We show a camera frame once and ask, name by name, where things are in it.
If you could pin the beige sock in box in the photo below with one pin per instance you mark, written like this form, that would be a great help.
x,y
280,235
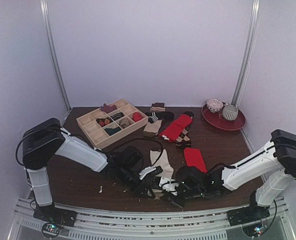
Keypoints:
x,y
124,123

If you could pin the front aluminium rail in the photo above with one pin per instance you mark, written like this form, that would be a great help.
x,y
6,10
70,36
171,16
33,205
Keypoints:
x,y
95,224

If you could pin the strawberry pattern sock in box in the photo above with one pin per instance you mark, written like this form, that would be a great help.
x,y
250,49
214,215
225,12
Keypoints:
x,y
103,121

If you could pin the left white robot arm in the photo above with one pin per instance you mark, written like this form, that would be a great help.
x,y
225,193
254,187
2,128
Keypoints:
x,y
40,143

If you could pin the purple sock in box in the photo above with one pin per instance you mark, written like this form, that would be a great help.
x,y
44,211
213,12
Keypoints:
x,y
107,108

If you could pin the beige brown folded sock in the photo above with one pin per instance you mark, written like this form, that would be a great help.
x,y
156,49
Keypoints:
x,y
152,129

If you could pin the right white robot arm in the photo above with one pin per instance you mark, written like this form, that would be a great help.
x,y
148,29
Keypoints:
x,y
277,156

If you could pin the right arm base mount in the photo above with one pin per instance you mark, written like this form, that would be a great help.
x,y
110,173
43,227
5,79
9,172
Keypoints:
x,y
253,220

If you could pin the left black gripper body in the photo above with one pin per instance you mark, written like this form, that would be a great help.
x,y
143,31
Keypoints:
x,y
123,177

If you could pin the wooden compartment box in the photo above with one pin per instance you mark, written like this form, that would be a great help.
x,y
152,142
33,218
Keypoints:
x,y
97,135

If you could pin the right aluminium frame post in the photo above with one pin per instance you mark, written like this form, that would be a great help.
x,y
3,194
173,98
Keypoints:
x,y
249,47

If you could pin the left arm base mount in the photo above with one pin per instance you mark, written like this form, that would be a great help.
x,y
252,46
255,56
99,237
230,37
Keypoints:
x,y
55,219

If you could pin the red rolled sock in box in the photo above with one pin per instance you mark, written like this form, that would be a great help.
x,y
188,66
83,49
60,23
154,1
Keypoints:
x,y
136,117

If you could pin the red plate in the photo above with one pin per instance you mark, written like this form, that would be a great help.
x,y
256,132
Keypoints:
x,y
217,120

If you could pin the brown striped folded sock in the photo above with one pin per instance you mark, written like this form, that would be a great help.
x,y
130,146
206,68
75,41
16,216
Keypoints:
x,y
158,107

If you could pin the teal sock in box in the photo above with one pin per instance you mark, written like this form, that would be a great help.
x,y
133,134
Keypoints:
x,y
112,131

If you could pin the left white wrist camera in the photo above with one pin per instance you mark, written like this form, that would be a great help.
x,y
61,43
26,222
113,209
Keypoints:
x,y
146,171

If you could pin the left aluminium frame post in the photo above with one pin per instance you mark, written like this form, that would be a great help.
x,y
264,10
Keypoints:
x,y
54,58

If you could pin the red sock with stripes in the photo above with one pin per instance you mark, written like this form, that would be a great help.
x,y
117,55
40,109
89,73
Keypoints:
x,y
193,158

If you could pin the striped ceramic cup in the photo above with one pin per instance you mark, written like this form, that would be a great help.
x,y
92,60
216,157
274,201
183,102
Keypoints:
x,y
230,112

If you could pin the red folded sock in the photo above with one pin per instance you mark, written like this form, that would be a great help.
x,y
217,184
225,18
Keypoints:
x,y
172,132

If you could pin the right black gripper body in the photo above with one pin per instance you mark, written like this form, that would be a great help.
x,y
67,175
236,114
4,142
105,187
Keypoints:
x,y
177,196

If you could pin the black striped sock in box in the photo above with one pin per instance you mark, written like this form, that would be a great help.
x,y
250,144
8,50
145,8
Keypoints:
x,y
117,116

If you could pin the dotted white bowl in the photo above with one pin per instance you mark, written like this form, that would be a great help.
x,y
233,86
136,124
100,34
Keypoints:
x,y
214,105

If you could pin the aluminium frame post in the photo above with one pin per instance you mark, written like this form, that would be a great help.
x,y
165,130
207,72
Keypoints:
x,y
54,58
249,47

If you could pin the cream and brown sock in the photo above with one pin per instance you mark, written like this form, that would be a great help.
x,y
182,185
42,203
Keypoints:
x,y
164,177

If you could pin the black white striped sock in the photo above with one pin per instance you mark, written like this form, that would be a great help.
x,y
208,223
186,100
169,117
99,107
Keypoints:
x,y
156,116

